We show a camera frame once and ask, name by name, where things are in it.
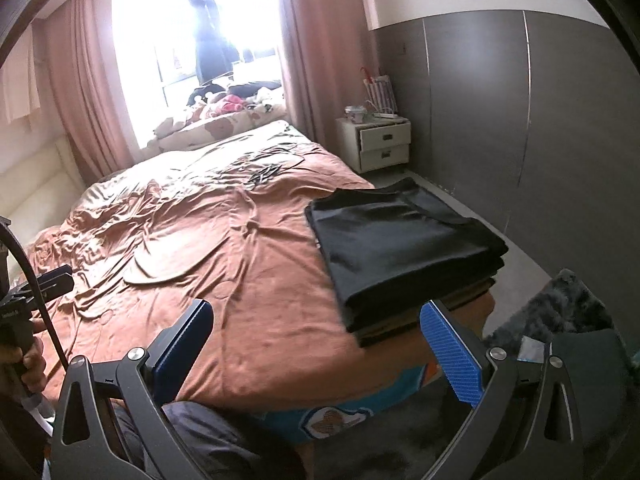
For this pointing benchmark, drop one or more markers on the person's patterned grey trousers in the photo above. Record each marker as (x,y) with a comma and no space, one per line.
(229,445)

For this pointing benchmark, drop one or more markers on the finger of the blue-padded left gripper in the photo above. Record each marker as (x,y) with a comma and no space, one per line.
(53,284)

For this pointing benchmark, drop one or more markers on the cream padded headboard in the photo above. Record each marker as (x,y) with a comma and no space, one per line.
(41,190)

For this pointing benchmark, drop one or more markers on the black tangled item on bed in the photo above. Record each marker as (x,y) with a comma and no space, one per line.
(263,175)

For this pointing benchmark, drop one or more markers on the brown bed sheet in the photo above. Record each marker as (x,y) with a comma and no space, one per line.
(182,226)

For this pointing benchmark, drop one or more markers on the left pink curtain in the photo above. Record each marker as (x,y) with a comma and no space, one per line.
(70,43)

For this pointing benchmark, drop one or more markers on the right pink curtain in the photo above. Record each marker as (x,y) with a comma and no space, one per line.
(323,48)

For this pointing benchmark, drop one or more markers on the white bedside table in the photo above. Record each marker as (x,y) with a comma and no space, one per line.
(373,145)

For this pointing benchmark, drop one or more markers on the pink curtain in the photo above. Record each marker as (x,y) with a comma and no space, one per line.
(70,43)
(323,48)

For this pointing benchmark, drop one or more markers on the pink plush toy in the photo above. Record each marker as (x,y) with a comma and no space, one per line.
(228,104)

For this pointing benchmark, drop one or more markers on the dark fluffy rug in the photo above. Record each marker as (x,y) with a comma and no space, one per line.
(564,305)

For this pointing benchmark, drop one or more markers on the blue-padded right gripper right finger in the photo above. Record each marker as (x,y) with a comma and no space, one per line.
(524,421)

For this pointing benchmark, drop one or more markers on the person's left hand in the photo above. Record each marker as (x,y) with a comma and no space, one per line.
(34,376)

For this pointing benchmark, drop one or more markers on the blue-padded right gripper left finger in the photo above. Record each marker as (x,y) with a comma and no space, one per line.
(87,442)

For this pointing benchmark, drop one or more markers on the stack of folded dark clothes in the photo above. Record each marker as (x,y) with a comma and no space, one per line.
(390,250)

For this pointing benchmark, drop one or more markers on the patterned window seat cushion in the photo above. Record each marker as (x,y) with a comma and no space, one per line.
(211,130)

